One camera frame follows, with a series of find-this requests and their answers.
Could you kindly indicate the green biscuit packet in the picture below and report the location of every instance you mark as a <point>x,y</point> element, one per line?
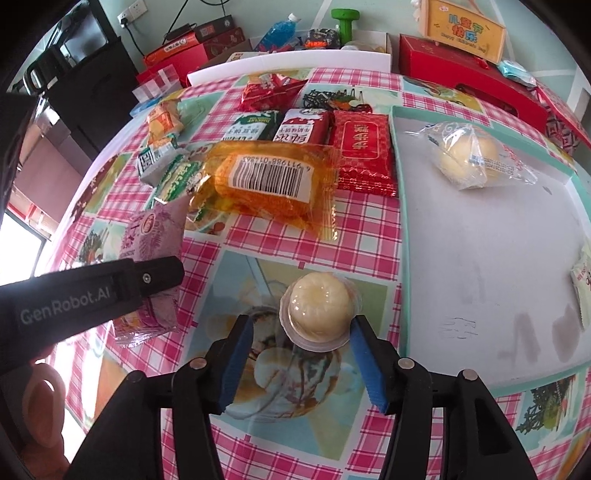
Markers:
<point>249,127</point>

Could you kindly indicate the red gift box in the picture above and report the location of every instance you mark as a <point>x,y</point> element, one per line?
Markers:
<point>438,60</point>

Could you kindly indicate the black cabinet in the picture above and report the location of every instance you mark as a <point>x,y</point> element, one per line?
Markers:
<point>101,92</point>

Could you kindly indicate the teal small packet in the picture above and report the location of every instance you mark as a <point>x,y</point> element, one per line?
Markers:
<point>517,74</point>

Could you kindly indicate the orange flat box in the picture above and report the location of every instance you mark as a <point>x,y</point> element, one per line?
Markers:
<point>173,46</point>

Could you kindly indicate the yellow jelly cup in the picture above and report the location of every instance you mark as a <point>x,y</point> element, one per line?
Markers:
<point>314,309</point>

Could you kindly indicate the teal rimmed white tray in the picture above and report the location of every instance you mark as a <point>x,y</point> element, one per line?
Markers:
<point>461,258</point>

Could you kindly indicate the orange yellow snack packet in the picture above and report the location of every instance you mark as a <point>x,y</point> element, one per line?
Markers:
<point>164,120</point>

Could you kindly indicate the white foam board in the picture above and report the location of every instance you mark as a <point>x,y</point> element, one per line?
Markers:
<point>323,60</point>

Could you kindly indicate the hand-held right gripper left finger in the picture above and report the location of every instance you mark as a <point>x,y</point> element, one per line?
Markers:
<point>238,360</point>

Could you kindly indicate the blue plastic bottle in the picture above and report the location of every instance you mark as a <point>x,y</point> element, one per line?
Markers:
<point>277,34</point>

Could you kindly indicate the small green white packet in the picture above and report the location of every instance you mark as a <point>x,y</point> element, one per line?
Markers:
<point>154,159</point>

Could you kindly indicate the white printed card box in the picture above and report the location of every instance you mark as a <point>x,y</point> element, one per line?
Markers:
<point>244,56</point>

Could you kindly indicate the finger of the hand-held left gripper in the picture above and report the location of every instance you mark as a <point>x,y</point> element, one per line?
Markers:
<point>157,277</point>

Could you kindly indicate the orange clear barcode packet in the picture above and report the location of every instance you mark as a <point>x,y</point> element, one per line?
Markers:
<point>286,212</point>

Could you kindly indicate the green striped snack packet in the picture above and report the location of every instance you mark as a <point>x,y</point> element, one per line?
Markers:
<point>178,177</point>

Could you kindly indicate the white wall socket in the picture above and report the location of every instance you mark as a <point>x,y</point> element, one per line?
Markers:
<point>134,9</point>

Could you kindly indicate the purple snack packet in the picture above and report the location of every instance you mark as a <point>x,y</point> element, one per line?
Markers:
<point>152,235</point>

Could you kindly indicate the dark flat box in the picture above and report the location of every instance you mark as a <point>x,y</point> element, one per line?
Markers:
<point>214,25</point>

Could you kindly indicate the pale yellow small packet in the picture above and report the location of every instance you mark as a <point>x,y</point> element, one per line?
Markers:
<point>584,281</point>

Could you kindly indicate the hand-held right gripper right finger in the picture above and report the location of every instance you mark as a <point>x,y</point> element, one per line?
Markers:
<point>369,364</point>

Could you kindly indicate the flat red packet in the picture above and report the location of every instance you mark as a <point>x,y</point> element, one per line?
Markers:
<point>364,147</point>

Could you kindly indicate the clear plastic box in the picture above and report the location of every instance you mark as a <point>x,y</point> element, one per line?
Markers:
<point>157,83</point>

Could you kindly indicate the red patterned box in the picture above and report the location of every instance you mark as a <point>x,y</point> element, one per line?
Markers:
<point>565,124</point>

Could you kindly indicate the red printed box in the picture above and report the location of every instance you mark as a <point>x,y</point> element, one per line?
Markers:
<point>226,41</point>

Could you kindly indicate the red flower print snack packet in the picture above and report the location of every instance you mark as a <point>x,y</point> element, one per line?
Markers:
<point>270,92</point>

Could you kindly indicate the green dumbbell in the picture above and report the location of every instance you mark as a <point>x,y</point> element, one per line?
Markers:
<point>346,25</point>

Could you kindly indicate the clear yellow bun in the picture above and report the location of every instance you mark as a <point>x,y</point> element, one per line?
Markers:
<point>466,157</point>

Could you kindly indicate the person's left hand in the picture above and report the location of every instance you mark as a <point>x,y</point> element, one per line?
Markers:
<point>55,429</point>

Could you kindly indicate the pink checkered printed tablecloth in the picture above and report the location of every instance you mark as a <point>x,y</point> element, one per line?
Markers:
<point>369,221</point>

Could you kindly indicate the red white biscuit packet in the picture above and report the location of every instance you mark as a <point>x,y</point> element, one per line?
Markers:
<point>302,127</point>

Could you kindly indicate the dark printed packet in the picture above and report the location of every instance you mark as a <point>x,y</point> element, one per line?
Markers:
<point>321,39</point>

